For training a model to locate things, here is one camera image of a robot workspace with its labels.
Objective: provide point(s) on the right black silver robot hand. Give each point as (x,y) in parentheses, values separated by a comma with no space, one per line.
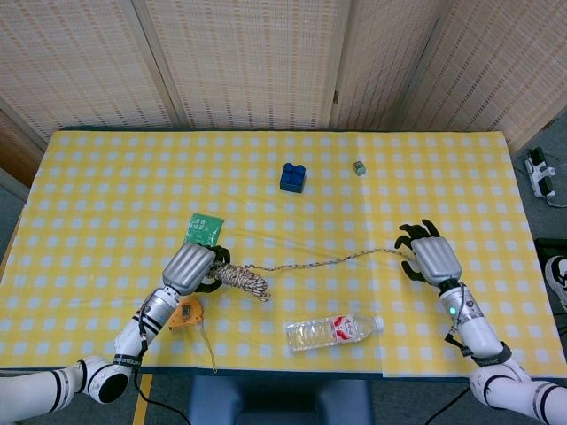
(436,259)

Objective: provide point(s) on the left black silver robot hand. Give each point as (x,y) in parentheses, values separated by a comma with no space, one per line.
(186,268)

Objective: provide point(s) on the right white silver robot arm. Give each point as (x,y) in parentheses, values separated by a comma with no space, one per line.
(478,336)

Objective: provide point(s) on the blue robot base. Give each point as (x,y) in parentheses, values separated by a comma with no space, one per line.
(279,400)

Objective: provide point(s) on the green sachet packet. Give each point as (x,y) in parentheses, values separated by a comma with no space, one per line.
(204,228)

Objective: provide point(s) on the orange tape measure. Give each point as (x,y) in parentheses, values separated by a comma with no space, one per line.
(188,314)

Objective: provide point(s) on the small grey cube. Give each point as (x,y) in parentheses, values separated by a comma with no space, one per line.
(359,168)

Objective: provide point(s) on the black and white sneaker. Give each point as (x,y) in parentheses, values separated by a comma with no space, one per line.
(559,274)

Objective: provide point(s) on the clear plastic water bottle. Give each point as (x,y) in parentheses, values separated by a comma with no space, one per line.
(328,333)

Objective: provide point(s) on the white power strip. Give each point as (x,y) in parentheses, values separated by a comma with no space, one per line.
(539,175)

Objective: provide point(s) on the yellow white checked tablecloth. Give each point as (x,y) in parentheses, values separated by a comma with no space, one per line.
(310,212)

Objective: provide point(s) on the blue building block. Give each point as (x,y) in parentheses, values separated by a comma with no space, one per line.
(292,178)

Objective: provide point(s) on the woven folding screen panel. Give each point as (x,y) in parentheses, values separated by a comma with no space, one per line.
(248,57)
(80,57)
(500,66)
(381,57)

